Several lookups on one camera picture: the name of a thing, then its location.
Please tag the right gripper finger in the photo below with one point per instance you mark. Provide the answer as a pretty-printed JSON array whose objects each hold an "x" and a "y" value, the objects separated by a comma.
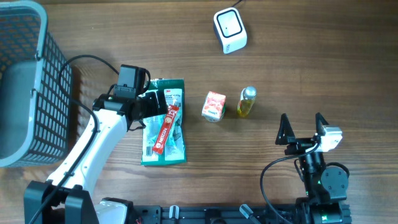
[
  {"x": 321, "y": 124},
  {"x": 285, "y": 133}
]

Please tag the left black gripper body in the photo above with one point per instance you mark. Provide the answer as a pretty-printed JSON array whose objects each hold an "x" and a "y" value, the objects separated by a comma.
[{"x": 149, "y": 104}]

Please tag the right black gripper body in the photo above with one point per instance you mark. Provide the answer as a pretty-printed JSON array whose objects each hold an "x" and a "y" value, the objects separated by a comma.
[{"x": 299, "y": 145}]

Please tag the red Nescafe coffee stick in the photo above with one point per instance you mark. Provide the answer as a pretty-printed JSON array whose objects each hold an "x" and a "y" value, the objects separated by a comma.
[{"x": 165, "y": 129}]

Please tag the yellow oil bottle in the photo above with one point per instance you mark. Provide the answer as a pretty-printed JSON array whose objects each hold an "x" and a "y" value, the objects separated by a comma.
[{"x": 246, "y": 101}]

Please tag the pink Kleenex tissue pack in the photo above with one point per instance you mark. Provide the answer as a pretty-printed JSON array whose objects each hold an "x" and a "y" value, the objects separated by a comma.
[{"x": 213, "y": 108}]

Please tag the mint green wipes sachet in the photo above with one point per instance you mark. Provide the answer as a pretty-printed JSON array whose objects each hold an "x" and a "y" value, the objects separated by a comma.
[{"x": 154, "y": 125}]

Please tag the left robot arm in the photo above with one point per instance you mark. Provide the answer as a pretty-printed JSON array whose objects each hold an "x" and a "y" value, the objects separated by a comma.
[{"x": 65, "y": 197}]

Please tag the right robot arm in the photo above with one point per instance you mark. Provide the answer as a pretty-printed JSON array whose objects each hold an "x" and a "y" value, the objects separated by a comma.
[{"x": 325, "y": 183}]

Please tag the white barcode scanner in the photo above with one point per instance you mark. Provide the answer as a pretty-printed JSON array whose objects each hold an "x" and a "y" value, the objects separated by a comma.
[{"x": 230, "y": 30}]

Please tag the grey plastic mesh basket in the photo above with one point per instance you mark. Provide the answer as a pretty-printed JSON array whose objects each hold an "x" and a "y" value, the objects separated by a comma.
[{"x": 34, "y": 112}]

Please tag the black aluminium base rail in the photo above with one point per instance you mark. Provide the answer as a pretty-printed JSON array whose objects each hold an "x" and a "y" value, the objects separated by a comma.
[{"x": 217, "y": 214}]

